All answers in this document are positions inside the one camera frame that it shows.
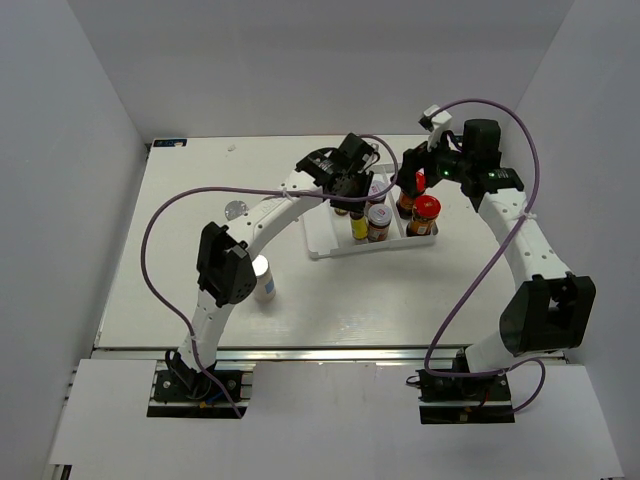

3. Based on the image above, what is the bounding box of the white divided organizer tray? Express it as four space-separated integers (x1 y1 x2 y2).
301 186 439 259

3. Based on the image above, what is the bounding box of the silver-lid salt jar front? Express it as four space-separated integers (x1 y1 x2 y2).
252 255 276 302

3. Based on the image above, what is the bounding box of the aluminium table rail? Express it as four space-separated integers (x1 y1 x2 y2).
92 139 569 366

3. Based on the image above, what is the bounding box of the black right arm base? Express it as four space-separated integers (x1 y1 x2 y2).
405 369 515 425

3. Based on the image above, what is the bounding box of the red-lid chili sauce jar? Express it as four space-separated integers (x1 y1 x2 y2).
396 171 426 220

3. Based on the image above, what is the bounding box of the silver-lid salt jar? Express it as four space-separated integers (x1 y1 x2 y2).
224 200 249 221
252 255 276 302

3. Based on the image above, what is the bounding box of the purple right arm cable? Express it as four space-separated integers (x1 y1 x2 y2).
424 98 546 414

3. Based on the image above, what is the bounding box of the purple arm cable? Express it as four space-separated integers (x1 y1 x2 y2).
140 133 404 419
424 98 546 414

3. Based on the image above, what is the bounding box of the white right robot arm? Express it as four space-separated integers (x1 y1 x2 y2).
397 111 596 399

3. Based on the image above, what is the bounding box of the white-lid sauce jar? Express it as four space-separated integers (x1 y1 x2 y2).
367 203 393 242
368 180 388 204

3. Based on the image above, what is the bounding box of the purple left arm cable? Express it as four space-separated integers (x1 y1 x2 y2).
140 133 404 419

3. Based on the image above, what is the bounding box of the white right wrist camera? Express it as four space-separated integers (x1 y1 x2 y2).
419 105 453 151

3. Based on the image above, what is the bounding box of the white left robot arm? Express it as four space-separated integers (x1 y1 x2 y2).
168 134 377 399

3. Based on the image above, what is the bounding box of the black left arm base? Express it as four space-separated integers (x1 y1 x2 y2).
146 350 252 420

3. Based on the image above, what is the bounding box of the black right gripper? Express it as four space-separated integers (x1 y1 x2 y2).
390 126 472 196

